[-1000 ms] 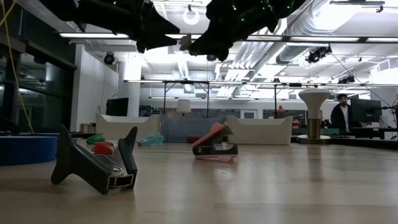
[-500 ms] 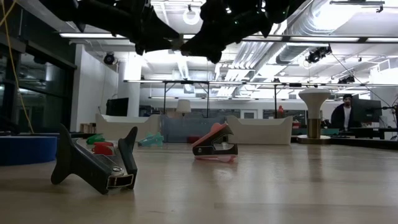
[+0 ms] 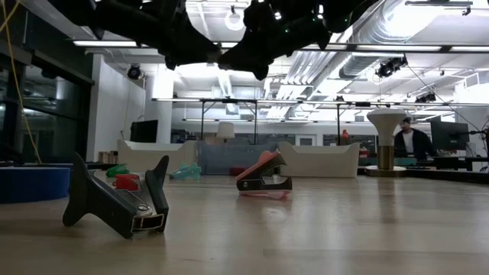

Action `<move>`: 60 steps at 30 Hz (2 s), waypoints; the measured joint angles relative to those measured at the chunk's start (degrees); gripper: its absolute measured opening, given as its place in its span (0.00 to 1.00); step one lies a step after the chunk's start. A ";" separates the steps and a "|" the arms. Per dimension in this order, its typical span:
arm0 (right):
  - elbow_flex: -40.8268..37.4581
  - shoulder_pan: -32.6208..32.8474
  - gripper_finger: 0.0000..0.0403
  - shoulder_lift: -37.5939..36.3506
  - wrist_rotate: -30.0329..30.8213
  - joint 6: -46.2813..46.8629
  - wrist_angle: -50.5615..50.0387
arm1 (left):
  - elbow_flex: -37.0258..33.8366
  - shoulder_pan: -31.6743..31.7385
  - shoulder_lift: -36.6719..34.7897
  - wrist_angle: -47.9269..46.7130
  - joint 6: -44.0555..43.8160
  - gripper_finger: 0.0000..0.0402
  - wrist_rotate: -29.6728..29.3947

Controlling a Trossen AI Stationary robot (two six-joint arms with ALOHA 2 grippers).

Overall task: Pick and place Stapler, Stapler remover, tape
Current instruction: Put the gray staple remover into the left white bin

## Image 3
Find black aluminium rig frame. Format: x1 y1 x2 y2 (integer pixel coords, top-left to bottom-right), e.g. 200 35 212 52
0 161 489 185

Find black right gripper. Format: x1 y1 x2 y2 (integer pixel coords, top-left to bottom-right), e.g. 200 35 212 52
216 0 332 81

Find white mushroom lamp brass base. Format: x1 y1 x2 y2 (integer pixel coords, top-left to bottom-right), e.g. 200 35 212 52
364 108 409 178

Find mint staple remover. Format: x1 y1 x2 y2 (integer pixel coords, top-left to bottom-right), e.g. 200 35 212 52
169 161 202 182

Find black background frame stand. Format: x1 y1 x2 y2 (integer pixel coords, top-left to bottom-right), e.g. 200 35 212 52
151 97 379 147

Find dark blue tape roll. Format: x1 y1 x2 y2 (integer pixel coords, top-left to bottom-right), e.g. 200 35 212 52
0 167 72 205

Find black ceiling camera cluster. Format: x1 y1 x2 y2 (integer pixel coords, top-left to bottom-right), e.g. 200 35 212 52
375 54 409 79

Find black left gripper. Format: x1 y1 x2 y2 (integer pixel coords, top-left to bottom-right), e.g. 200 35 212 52
102 0 222 72

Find overhead light bar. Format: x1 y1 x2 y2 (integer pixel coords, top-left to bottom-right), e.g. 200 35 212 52
72 39 489 54

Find grey translucent plastic bin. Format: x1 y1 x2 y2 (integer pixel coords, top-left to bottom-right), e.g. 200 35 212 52
196 141 282 176

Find wooden blocks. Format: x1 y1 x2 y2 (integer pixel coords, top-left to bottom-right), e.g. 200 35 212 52
98 150 119 165

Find white plastic bin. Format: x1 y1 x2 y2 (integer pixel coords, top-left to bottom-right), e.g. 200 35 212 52
117 138 199 175
277 141 361 179

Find dark glass partition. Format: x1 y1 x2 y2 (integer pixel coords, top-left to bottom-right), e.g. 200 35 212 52
0 53 95 165

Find person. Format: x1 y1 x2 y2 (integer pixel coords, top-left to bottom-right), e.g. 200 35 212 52
393 116 436 162

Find pink staple remover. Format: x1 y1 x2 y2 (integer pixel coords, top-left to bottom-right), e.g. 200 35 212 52
234 150 294 201

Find white ring lamp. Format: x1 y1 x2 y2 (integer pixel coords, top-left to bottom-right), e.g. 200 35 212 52
224 5 247 32

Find white lampshade lamp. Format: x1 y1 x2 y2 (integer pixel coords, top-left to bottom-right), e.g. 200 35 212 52
215 121 236 141

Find yellow hanging extension cord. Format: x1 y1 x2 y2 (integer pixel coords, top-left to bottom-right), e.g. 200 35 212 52
1 0 43 165

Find black wall monitor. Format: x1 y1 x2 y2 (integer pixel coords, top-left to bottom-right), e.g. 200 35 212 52
129 119 159 144

